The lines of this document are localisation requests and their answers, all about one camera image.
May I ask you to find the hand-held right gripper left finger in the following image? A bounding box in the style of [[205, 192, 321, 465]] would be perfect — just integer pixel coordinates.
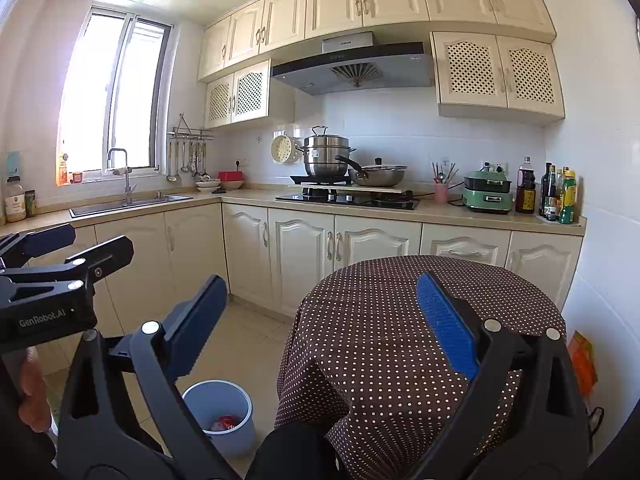
[[57, 274, 241, 480]]

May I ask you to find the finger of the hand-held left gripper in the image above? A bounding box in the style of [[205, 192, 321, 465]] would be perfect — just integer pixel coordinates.
[[0, 223, 77, 268], [0, 235, 135, 292]]

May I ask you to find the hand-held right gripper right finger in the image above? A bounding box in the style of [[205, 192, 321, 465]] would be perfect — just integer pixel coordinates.
[[410, 272, 588, 480]]

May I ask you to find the light blue trash bin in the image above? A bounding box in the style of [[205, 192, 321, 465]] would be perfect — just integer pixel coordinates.
[[181, 379, 257, 458]]

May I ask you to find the person's left hand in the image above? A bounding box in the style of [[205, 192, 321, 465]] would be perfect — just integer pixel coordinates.
[[21, 356, 52, 432]]

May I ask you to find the large jar white label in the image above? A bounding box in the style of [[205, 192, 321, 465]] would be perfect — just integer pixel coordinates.
[[5, 176, 27, 223]]

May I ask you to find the steel sink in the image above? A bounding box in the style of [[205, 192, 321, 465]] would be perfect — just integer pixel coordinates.
[[69, 194, 193, 218]]

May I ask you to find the brown polka dot tablecloth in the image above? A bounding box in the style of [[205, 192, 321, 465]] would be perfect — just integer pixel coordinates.
[[275, 255, 568, 480]]

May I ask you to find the steel faucet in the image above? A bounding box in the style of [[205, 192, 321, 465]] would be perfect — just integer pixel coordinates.
[[106, 148, 137, 206]]

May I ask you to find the row of hanging steel utensils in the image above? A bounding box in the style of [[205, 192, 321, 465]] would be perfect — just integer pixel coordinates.
[[166, 140, 211, 183]]

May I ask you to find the pink chopstick holder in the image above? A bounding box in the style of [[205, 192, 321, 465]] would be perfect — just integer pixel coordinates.
[[431, 161, 460, 204]]

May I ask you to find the green electric cooker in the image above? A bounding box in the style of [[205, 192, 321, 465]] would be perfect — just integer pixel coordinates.
[[462, 170, 516, 214]]

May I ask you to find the orange package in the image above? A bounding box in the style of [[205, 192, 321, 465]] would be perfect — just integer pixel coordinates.
[[567, 330, 599, 396]]

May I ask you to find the large soy sauce bottle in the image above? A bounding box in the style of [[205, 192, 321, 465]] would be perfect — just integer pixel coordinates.
[[515, 156, 537, 214]]

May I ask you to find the black gas hob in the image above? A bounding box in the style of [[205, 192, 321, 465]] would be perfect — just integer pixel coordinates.
[[275, 189, 420, 211]]

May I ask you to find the steel wok with lid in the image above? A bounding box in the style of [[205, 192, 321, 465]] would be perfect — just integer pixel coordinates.
[[334, 155, 408, 188]]

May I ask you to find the kitchen window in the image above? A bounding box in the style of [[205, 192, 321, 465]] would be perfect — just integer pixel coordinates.
[[57, 5, 173, 183]]

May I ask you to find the dark glass bottle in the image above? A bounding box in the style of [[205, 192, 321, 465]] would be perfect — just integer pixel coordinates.
[[539, 162, 551, 218], [546, 165, 560, 222]]

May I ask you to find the person's black trouser leg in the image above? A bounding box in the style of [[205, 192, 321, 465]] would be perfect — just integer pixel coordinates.
[[242, 422, 351, 480]]

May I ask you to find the black induction cooker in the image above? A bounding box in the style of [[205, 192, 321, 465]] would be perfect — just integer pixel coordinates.
[[289, 174, 353, 186]]

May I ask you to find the green bottle yellow label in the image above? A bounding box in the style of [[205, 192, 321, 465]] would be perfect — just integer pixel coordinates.
[[560, 170, 577, 225]]

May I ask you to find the cream round colander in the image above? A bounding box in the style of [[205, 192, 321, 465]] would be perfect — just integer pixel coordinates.
[[270, 134, 301, 165]]

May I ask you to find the steel steamer pot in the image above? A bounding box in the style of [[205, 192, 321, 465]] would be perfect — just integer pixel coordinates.
[[295, 125, 357, 178]]

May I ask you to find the cream lattice door cabinet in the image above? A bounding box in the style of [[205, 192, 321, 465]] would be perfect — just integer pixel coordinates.
[[430, 31, 566, 126], [204, 59, 296, 130]]

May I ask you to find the grey range hood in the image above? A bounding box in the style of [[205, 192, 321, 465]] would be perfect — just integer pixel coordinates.
[[270, 31, 435, 97]]

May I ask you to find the wall utensil rack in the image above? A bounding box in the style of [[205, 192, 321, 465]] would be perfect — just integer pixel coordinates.
[[167, 114, 214, 142]]

